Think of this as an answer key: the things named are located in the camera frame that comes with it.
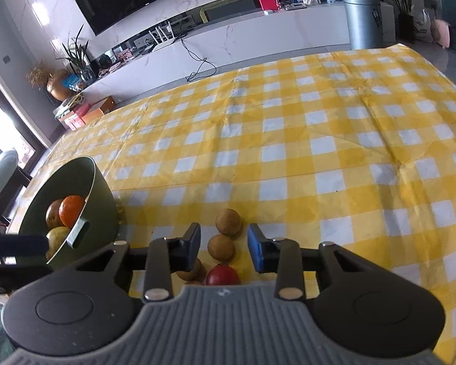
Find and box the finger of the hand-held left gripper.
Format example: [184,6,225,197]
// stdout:
[0,234,49,258]
[0,264,54,295]

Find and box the golden gourd vase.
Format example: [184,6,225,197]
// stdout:
[47,69,74,101]

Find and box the silver trash can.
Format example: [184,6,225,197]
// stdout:
[343,0,383,50]

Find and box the green plant in glass vase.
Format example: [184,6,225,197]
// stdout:
[55,25,95,80]

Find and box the yellow framed dark board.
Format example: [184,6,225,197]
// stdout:
[198,0,289,23]

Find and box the black power cable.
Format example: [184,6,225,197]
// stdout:
[180,36,217,82]

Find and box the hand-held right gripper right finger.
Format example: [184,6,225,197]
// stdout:
[248,223,369,301]

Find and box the red cherry tomato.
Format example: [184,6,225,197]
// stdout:
[206,264,241,287]

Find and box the tall-leaved potted plant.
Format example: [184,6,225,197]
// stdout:
[372,0,432,44]

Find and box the white plastic bag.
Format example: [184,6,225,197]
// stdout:
[412,8,434,43]

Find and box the dried flower bunch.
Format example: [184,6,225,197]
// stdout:
[26,61,52,88]

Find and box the large yellow-green pear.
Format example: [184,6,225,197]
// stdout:
[46,226,71,261]

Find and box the yellow checked tablecloth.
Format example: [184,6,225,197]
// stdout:
[21,43,456,365]

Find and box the orange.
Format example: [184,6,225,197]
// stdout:
[59,195,86,229]

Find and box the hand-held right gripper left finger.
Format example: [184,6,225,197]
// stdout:
[64,222,202,302]

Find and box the white marble television cabinet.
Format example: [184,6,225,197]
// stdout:
[80,2,352,103]

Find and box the white router with antennas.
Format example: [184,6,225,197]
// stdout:
[149,21,177,52]

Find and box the orange cardboard box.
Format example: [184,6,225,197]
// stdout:
[81,97,118,125]

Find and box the dark chair with green cushion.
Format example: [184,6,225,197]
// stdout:
[0,122,33,221]

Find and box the green colander bowl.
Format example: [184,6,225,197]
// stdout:
[18,157,118,270]

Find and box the blue snack bag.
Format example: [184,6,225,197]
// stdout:
[63,74,83,92]

